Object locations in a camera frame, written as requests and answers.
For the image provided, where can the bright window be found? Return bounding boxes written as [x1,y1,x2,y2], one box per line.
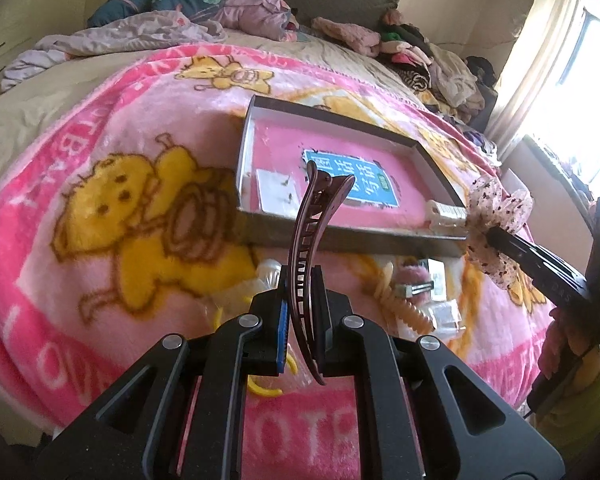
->
[530,0,600,201]

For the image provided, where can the pink cartoon printed blanket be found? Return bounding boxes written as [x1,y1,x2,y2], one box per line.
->
[0,42,566,480]

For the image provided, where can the shallow box with pink bottom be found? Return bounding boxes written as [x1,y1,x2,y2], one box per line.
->
[234,94,470,261]

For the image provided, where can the pink fuzzy garment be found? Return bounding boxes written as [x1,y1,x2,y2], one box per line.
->
[312,16,382,57]

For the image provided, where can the clear plastic bag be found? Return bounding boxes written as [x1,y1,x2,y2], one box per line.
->
[200,257,286,341]

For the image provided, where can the beige spiral hair tie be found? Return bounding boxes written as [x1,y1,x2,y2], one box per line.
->
[372,260,438,333]

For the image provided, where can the white earring card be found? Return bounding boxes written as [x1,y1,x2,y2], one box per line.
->
[255,169,302,214]

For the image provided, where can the white plastic bag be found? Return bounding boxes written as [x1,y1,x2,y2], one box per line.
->
[500,167,524,192]

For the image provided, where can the light purple jacket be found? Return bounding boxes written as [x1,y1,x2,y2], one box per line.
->
[215,0,293,43]

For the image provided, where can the cream hair claw clip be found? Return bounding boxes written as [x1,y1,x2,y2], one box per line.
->
[425,200,468,233]

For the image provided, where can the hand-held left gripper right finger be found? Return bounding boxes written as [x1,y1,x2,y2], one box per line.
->
[310,267,566,480]

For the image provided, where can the cream curtain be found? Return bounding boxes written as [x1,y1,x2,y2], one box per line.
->
[482,0,588,156]

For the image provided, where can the yellow hair tie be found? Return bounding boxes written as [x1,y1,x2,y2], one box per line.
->
[210,305,301,399]

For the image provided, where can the cream wardrobe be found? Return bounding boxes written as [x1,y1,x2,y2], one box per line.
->
[0,0,126,93]

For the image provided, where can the pink pompom hair clip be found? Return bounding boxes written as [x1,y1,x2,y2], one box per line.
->
[392,257,433,301]

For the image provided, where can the person's right hand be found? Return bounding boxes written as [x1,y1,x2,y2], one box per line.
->
[540,307,600,386]

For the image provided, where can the lavender grey bedsheet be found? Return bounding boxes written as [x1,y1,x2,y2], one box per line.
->
[0,10,228,93]

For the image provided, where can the polka dot mesh hair bow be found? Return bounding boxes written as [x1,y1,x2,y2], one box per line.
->
[462,175,536,291]

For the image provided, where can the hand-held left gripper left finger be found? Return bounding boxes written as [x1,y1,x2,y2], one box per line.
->
[32,263,293,480]

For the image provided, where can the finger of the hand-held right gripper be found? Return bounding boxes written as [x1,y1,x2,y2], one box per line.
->
[489,228,592,287]
[484,239,599,312]

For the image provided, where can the brown plastic hair clip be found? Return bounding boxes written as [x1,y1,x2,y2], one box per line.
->
[287,160,357,386]

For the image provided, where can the clear printed plastic packet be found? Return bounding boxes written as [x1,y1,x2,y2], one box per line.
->
[427,300,468,336]

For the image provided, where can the pile of mixed clothes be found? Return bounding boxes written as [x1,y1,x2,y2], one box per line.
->
[377,7,498,123]

